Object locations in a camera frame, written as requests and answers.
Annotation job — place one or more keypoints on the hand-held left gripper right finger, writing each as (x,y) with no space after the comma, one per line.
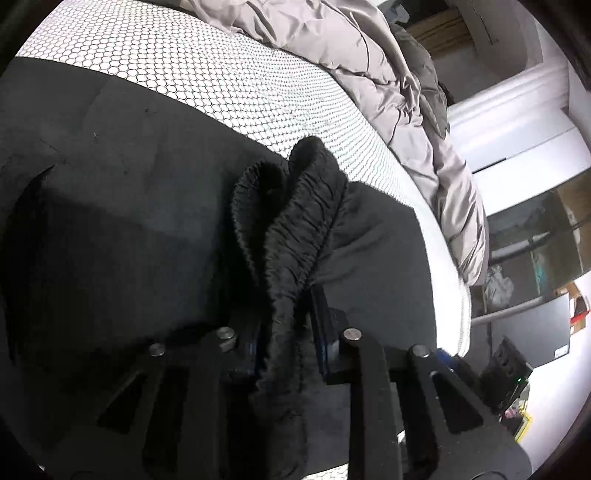
(369,392)

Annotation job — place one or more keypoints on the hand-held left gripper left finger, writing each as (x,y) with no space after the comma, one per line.
(203,369)

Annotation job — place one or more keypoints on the black pants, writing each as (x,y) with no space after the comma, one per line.
(115,230)

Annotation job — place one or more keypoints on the black power strip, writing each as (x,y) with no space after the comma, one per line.
(505,369)

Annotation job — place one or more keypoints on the yellow packet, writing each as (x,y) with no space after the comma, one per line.
(524,424)

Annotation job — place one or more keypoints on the white cloth bundle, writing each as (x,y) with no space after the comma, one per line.
(498,288)

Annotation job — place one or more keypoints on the black flat screen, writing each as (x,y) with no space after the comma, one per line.
(531,332)

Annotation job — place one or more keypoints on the metal storage rack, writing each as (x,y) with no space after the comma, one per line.
(521,244)

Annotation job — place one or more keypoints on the red box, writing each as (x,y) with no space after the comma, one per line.
(581,310)

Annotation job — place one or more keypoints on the bed with honeycomb sheet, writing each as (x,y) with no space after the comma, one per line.
(231,83)

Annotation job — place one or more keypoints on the dark grey blanket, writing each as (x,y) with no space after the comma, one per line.
(425,78)

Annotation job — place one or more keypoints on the grey quilted duvet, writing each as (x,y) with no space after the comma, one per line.
(369,69)

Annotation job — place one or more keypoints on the wooden board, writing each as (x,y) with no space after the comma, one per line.
(443,32)

